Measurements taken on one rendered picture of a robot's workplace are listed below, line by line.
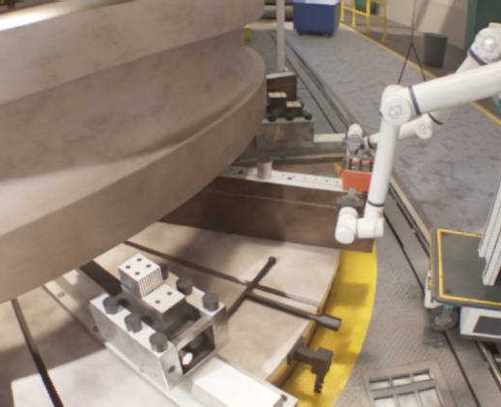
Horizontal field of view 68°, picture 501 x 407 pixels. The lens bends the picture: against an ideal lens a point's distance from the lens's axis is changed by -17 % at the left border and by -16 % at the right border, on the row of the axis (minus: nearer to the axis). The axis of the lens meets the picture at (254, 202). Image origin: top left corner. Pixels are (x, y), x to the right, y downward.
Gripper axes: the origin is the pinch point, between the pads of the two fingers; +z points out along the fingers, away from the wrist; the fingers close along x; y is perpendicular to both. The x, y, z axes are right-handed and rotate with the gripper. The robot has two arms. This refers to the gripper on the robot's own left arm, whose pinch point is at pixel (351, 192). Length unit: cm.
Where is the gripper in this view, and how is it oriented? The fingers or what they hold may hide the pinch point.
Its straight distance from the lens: 217.6
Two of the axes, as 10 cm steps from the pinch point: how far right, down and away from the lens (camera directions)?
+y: 0.5, 7.9, 6.1
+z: 2.7, -6.0, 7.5
